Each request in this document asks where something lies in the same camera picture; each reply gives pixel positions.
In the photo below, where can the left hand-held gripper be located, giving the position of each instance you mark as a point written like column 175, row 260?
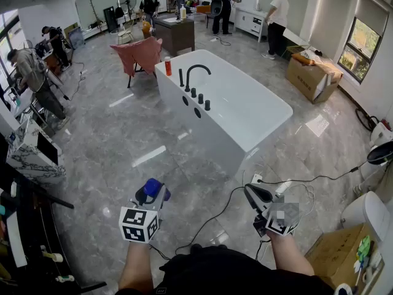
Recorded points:
column 135, row 223

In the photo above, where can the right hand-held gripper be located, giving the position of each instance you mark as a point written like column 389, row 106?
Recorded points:
column 281, row 218

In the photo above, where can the white bathtub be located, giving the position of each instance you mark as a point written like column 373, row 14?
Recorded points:
column 245, row 109

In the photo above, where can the person's left forearm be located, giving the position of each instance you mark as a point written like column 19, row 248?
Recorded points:
column 138, row 266

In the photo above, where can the person's right forearm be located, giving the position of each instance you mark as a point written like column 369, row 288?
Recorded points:
column 288, row 254

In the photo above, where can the white power strip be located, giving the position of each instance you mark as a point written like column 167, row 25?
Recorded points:
column 256, row 179

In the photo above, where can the person's black clothing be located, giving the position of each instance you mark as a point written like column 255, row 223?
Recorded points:
column 230, row 272

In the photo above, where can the flat cardboard box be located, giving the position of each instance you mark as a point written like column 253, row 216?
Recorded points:
column 334, row 254

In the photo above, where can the black faucet knob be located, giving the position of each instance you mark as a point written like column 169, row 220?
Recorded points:
column 200, row 98
column 193, row 92
column 207, row 105

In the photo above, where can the green packet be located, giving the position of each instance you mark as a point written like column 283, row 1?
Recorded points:
column 364, row 246

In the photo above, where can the black folding chair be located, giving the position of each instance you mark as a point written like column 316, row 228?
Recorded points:
column 129, row 80

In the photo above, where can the black hand shower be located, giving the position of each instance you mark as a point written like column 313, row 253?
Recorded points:
column 181, row 78

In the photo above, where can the black shelf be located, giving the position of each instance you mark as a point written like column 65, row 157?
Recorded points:
column 33, row 235

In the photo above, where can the black curved faucet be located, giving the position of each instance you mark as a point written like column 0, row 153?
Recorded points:
column 188, row 75

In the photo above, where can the marble pattern cabinet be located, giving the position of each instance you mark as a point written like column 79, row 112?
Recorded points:
column 30, row 161

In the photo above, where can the large brown cardboard box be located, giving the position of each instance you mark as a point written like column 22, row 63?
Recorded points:
column 307, row 78

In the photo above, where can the black round basin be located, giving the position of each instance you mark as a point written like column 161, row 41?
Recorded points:
column 380, row 154

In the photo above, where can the orange bottle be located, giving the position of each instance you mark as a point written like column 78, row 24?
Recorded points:
column 168, row 67

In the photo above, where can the pink cloth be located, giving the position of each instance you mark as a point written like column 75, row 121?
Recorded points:
column 138, row 55

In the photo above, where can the dark wooden cabinet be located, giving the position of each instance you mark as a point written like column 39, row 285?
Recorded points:
column 176, row 35

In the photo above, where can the orange bag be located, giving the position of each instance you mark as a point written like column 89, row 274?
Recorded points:
column 146, row 30

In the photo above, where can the framed picture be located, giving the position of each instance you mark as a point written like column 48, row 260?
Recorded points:
column 76, row 38

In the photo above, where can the white cabinet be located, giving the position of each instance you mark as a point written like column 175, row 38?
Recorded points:
column 245, row 20

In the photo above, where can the dark framed window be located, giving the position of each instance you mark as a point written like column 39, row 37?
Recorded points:
column 359, row 51

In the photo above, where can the black panel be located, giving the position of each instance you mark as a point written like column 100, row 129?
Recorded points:
column 110, row 18

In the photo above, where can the dark pump bottle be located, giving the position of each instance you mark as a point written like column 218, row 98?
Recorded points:
column 177, row 14

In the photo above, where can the white pump bottle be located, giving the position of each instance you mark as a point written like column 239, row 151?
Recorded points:
column 183, row 12

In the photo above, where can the wooden coat rack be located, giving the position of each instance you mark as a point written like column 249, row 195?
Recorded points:
column 93, row 14

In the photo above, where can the black standing fan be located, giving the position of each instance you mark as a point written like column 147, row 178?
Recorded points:
column 127, row 0

